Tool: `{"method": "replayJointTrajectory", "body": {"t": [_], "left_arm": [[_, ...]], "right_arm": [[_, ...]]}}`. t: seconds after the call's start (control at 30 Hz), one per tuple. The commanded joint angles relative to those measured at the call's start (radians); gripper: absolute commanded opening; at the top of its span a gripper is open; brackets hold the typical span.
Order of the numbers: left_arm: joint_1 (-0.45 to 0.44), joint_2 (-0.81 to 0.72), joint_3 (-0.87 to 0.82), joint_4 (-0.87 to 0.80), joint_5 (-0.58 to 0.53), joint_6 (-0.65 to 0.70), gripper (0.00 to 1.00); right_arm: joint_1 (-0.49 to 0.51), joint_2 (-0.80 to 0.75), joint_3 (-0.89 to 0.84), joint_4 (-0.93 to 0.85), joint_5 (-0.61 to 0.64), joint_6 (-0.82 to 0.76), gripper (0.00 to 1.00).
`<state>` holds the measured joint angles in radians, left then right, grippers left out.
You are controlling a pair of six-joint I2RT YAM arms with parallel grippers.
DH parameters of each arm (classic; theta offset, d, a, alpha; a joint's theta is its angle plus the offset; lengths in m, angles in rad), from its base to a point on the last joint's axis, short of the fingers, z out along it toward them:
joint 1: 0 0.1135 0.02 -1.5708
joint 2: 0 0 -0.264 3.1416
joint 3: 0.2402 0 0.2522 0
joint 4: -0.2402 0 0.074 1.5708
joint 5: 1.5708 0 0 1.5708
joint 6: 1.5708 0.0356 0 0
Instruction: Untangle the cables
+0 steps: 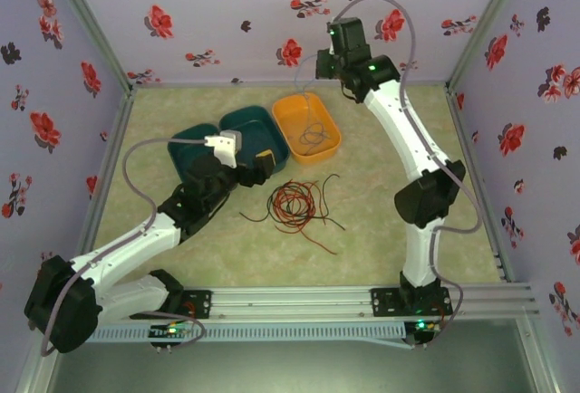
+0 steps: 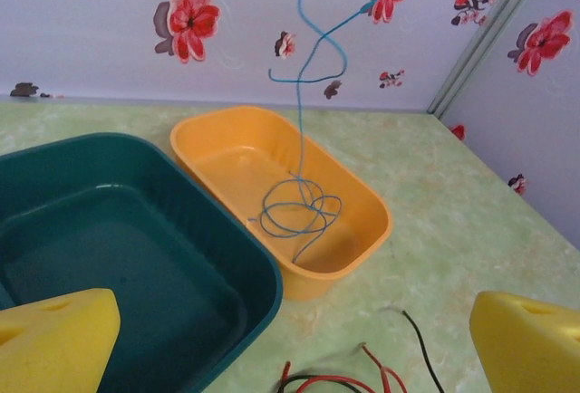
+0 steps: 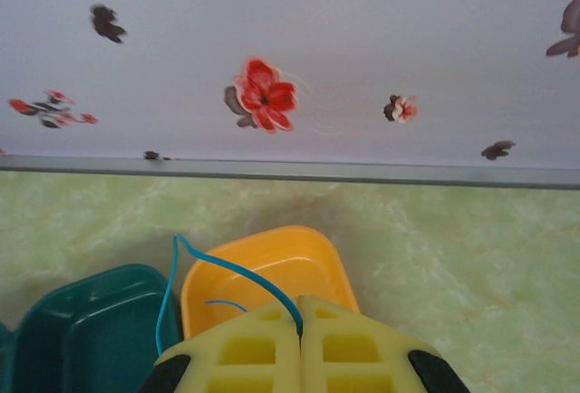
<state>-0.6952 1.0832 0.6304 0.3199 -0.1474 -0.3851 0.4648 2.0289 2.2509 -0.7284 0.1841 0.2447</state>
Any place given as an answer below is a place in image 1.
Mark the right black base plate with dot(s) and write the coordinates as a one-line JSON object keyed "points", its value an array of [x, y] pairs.
{"points": [[383, 302]]}

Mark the aluminium side rail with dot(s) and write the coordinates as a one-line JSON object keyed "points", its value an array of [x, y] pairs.
{"points": [[461, 121], [105, 184]]}

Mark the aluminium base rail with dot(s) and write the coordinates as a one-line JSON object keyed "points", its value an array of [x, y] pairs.
{"points": [[294, 302]]}

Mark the controller board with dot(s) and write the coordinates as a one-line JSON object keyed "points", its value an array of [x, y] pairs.
{"points": [[161, 333], [421, 332]]}

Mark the right controller board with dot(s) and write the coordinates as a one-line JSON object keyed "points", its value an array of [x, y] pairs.
{"points": [[421, 332]]}

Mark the aluminium corner post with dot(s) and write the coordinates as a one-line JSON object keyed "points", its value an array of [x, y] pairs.
{"points": [[495, 3], [88, 17]]}

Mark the left controller board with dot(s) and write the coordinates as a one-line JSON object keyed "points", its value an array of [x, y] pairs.
{"points": [[161, 333]]}

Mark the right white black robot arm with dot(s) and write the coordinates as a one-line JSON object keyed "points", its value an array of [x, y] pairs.
{"points": [[394, 126]]}

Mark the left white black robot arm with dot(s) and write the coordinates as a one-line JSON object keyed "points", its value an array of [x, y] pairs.
{"points": [[127, 248]]}

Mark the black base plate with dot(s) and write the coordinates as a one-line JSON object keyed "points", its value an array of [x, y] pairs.
{"points": [[383, 302], [204, 304]]}

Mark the orange plastic tray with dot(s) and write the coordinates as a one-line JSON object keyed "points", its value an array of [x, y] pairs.
{"points": [[290, 117]]}

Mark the teal plastic tray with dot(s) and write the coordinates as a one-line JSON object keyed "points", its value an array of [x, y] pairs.
{"points": [[254, 126], [181, 153]]}

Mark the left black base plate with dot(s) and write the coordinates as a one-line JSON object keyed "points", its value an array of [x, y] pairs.
{"points": [[204, 304]]}

